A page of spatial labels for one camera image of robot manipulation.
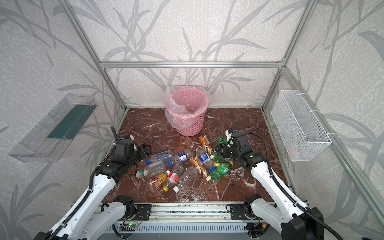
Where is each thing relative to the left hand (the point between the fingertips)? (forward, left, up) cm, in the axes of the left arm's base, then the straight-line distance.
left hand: (149, 144), depth 80 cm
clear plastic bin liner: (+34, -16, -4) cm, 38 cm away
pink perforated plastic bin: (+17, -25, -10) cm, 31 cm away
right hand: (+1, -38, +1) cm, 38 cm away
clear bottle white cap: (-14, -20, -11) cm, 27 cm away
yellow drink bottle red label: (-17, -5, -11) cm, 20 cm away
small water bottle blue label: (-2, -31, -13) cm, 33 cm away
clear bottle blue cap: (-2, -17, -12) cm, 21 cm away
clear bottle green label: (-8, -1, -13) cm, 15 cm away
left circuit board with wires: (-33, +5, -16) cm, 37 cm away
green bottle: (-7, -37, -1) cm, 38 cm away
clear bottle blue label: (-2, -6, -12) cm, 13 cm away
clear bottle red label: (-15, -13, -10) cm, 22 cm away
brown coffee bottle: (-5, -25, -12) cm, 28 cm away
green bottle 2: (-9, -41, -12) cm, 43 cm away
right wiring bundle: (-36, -56, -16) cm, 68 cm away
